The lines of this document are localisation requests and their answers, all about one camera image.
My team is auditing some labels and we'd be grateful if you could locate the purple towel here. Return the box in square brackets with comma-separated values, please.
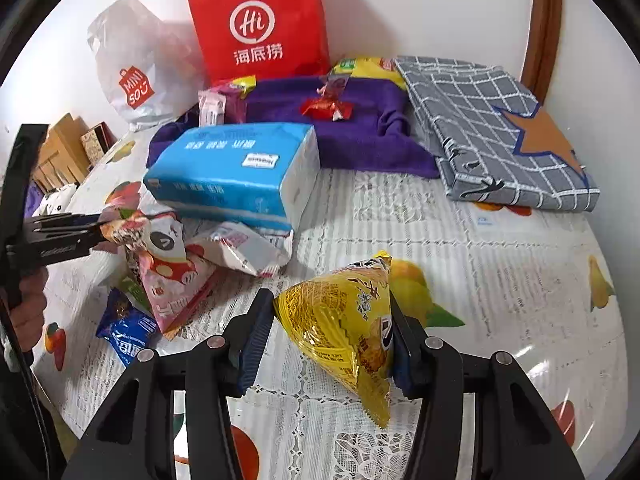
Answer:
[146, 74, 441, 179]

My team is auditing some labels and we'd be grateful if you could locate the black cable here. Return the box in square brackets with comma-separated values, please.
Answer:
[0, 330, 71, 480]

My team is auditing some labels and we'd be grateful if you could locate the yellow triangular snack packet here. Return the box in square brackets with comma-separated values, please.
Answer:
[273, 254, 394, 429]

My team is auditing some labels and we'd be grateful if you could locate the brown patterned box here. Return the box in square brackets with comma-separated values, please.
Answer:
[80, 121, 118, 163]

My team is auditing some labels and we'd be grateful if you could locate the red paper bag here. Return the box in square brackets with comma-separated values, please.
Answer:
[186, 0, 331, 86]

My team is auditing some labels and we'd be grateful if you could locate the brown wooden door frame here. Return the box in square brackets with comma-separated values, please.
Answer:
[520, 0, 563, 106]

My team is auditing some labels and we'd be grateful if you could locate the white pink snack packet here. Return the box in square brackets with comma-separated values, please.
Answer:
[187, 220, 293, 278]

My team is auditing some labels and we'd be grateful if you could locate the blue tissue pack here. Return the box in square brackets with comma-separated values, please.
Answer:
[142, 122, 321, 233]

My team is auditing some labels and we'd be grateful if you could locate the fruit print tablecloth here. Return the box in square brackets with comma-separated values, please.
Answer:
[30, 130, 631, 480]

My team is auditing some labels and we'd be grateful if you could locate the yellow chip bag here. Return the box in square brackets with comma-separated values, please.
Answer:
[330, 56, 408, 91]

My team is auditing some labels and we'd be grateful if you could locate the person's left hand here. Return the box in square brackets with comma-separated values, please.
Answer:
[9, 266, 49, 356]

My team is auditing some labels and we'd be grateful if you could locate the pink yellow-edged snack packet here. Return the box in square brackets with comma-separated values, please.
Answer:
[197, 76, 257, 128]

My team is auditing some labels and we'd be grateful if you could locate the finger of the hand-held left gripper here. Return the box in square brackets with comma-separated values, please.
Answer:
[30, 211, 118, 233]
[75, 230, 113, 256]

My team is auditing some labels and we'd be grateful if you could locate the wooden headboard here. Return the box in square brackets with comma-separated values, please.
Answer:
[31, 112, 93, 191]

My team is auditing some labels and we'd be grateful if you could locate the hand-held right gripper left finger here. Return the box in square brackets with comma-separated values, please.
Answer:
[60, 287, 276, 480]

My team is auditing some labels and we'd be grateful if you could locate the grey checked cloth with star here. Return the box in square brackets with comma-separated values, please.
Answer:
[395, 55, 601, 213]

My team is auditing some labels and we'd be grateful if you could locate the green snack packet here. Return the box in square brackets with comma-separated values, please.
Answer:
[116, 272, 151, 311]

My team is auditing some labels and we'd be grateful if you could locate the pink triangular snack packet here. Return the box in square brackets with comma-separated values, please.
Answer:
[137, 252, 218, 341]

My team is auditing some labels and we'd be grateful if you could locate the white plastic bag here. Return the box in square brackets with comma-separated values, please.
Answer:
[87, 0, 211, 132]

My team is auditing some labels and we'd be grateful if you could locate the white patterned cloth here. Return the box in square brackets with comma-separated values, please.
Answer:
[30, 182, 78, 218]

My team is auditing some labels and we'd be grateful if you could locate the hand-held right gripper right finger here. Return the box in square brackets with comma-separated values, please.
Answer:
[387, 292, 586, 480]

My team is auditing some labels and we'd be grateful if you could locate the blue cookie packet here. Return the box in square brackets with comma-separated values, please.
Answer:
[96, 287, 162, 367]

